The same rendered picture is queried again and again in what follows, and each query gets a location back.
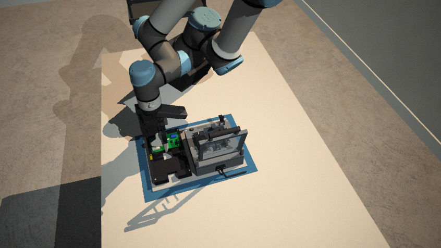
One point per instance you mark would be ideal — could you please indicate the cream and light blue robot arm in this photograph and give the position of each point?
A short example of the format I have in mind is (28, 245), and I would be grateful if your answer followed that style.
(199, 41)

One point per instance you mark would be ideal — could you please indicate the green circuit board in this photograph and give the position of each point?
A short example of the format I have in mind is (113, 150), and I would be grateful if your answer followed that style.
(172, 139)

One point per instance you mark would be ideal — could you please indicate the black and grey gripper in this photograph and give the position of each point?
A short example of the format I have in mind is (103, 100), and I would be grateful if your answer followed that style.
(150, 124)

